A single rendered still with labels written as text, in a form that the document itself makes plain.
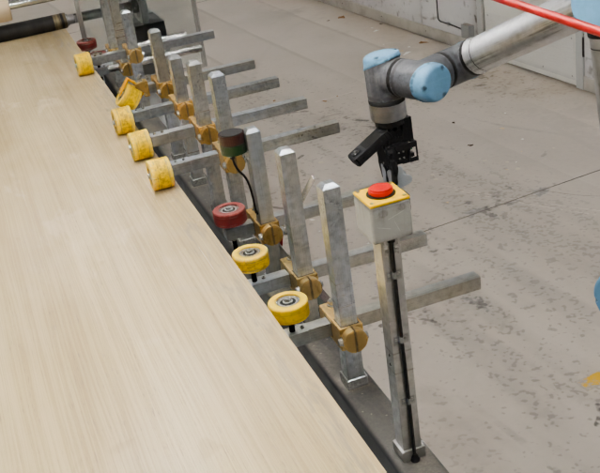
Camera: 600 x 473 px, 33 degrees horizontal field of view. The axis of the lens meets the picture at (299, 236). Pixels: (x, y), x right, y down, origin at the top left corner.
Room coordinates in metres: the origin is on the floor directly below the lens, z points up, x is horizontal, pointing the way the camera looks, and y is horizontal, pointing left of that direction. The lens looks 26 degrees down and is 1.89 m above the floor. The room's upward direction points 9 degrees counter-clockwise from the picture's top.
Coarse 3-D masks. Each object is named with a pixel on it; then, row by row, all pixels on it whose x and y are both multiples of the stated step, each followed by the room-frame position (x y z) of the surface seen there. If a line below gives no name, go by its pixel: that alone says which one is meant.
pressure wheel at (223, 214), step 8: (216, 208) 2.24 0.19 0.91; (224, 208) 2.24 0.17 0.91; (232, 208) 2.23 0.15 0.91; (240, 208) 2.22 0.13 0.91; (216, 216) 2.21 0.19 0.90; (224, 216) 2.19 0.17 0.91; (232, 216) 2.19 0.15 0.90; (240, 216) 2.20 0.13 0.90; (216, 224) 2.21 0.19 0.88; (224, 224) 2.19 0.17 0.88; (232, 224) 2.19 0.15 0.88; (240, 224) 2.20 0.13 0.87
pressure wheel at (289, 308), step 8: (280, 296) 1.77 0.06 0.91; (288, 296) 1.77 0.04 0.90; (296, 296) 1.76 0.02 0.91; (304, 296) 1.75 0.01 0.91; (272, 304) 1.74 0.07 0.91; (280, 304) 1.74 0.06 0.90; (288, 304) 1.73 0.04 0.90; (296, 304) 1.72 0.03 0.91; (304, 304) 1.72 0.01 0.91; (272, 312) 1.72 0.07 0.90; (280, 312) 1.71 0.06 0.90; (288, 312) 1.71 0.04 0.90; (296, 312) 1.71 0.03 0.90; (304, 312) 1.72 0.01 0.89; (280, 320) 1.71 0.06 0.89; (288, 320) 1.71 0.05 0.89; (296, 320) 1.71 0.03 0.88
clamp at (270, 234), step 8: (248, 216) 2.27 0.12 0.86; (256, 224) 2.20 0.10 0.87; (264, 224) 2.19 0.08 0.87; (272, 224) 2.18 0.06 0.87; (256, 232) 2.22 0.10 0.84; (264, 232) 2.17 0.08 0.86; (272, 232) 2.18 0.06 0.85; (280, 232) 2.18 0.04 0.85; (264, 240) 2.17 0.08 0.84; (272, 240) 2.17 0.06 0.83; (280, 240) 2.18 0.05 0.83
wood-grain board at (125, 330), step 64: (0, 64) 3.99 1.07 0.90; (64, 64) 3.84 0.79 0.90; (0, 128) 3.16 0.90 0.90; (64, 128) 3.06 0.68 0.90; (0, 192) 2.58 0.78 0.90; (64, 192) 2.51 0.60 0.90; (128, 192) 2.44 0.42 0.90; (0, 256) 2.17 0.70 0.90; (64, 256) 2.12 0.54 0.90; (128, 256) 2.07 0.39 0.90; (192, 256) 2.02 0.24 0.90; (0, 320) 1.85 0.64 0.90; (64, 320) 1.81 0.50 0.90; (128, 320) 1.77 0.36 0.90; (192, 320) 1.73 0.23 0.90; (256, 320) 1.70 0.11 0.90; (0, 384) 1.61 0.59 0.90; (64, 384) 1.57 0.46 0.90; (128, 384) 1.54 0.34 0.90; (192, 384) 1.51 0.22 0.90; (256, 384) 1.48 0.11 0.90; (320, 384) 1.45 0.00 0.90; (0, 448) 1.41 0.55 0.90; (64, 448) 1.38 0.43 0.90; (128, 448) 1.35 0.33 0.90; (192, 448) 1.33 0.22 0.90; (256, 448) 1.30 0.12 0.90; (320, 448) 1.28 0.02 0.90
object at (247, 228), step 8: (344, 192) 2.33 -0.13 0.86; (352, 192) 2.32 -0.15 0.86; (344, 200) 2.30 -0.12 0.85; (352, 200) 2.30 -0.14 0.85; (304, 208) 2.27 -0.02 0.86; (312, 208) 2.27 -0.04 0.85; (280, 216) 2.25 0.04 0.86; (312, 216) 2.27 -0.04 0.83; (248, 224) 2.23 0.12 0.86; (280, 224) 2.25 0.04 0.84; (224, 232) 2.22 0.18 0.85; (232, 232) 2.21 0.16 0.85; (240, 232) 2.22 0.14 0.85; (248, 232) 2.23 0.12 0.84; (232, 240) 2.23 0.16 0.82
